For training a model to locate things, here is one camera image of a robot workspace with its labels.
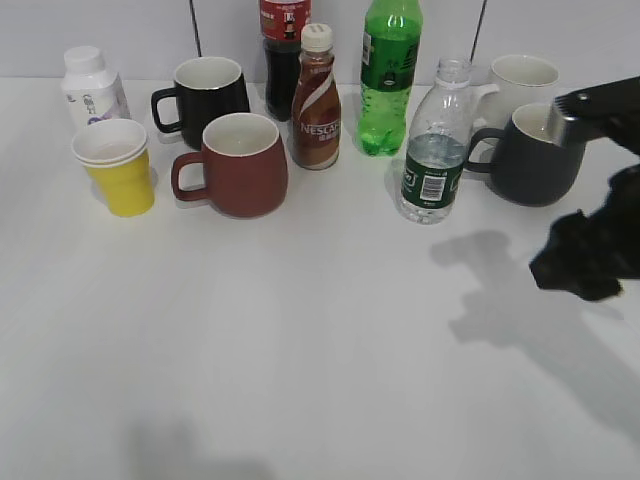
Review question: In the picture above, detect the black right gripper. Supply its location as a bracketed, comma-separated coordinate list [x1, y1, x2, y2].
[529, 164, 639, 302]

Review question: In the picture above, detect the clear water bottle green label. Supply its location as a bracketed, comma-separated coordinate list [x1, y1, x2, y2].
[400, 58, 474, 225]

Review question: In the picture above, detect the yellow paper cup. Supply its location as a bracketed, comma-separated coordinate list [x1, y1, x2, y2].
[71, 118, 155, 217]

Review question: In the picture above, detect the dark grey ceramic mug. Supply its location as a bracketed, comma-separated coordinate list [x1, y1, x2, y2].
[464, 103, 586, 207]

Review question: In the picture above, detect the white ceramic mug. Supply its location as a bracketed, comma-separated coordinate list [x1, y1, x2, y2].
[472, 54, 560, 133]

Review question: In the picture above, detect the green soda bottle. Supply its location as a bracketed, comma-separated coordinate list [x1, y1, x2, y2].
[357, 0, 423, 156]

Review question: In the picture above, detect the brown Nescafe coffee bottle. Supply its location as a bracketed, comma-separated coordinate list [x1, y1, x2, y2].
[291, 23, 342, 170]

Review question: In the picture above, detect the red ceramic mug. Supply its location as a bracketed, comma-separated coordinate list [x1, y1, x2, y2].
[171, 113, 289, 218]

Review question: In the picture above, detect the cola bottle red label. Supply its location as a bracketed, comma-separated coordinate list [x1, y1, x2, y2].
[259, 0, 312, 121]

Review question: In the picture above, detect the black ceramic mug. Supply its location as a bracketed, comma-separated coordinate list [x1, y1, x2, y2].
[150, 57, 250, 150]

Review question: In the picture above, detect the white milk carton bottle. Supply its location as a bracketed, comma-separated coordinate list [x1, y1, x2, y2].
[61, 46, 131, 131]

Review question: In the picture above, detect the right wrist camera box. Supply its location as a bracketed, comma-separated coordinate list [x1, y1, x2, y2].
[547, 77, 639, 156]

